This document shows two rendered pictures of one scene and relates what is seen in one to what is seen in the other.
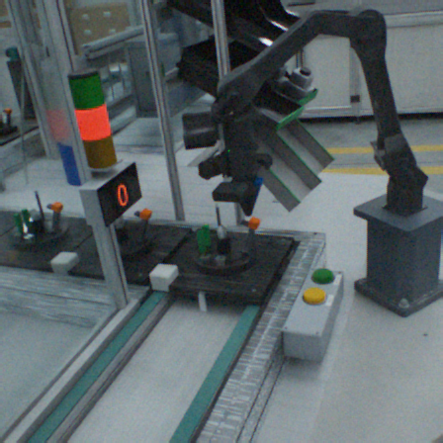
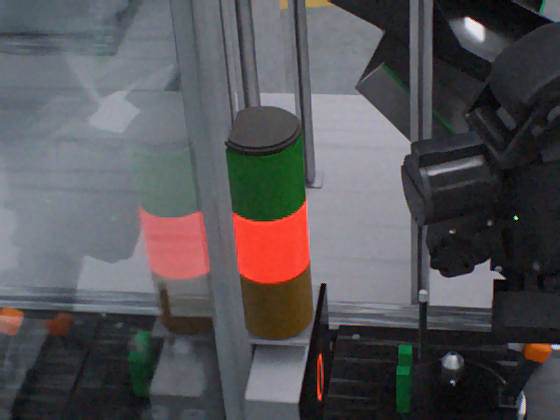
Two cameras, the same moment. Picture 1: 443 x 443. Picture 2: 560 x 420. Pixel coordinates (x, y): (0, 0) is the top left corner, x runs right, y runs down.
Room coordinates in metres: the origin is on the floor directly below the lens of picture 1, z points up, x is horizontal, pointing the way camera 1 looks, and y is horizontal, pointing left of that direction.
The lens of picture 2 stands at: (0.29, 0.33, 1.81)
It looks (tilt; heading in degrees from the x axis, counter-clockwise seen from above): 37 degrees down; 346
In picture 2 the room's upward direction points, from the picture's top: 5 degrees counter-clockwise
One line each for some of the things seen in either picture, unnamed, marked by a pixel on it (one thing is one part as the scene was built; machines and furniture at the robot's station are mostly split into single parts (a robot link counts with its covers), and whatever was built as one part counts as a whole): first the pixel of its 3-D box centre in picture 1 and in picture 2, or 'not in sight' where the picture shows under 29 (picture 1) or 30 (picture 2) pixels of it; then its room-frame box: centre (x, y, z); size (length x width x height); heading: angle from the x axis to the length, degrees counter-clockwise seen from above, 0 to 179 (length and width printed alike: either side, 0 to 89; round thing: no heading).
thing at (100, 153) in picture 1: (99, 149); (275, 288); (0.89, 0.19, 1.28); 0.05 x 0.05 x 0.05
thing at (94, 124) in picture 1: (93, 121); (269, 230); (0.89, 0.19, 1.33); 0.05 x 0.05 x 0.05
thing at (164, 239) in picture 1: (120, 230); not in sight; (1.12, 0.23, 1.01); 0.24 x 0.24 x 0.13; 65
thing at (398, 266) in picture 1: (402, 250); not in sight; (0.97, -0.37, 0.96); 0.15 x 0.15 x 0.20; 29
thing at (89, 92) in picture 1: (86, 91); (264, 167); (0.89, 0.19, 1.38); 0.05 x 0.05 x 0.05
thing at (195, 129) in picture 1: (213, 117); (486, 146); (0.98, -0.01, 1.29); 0.12 x 0.08 x 0.11; 88
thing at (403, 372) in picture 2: (201, 241); (403, 389); (1.02, 0.05, 1.01); 0.01 x 0.01 x 0.05; 65
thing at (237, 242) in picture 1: (224, 254); (451, 407); (1.01, 0.00, 0.98); 0.14 x 0.14 x 0.02
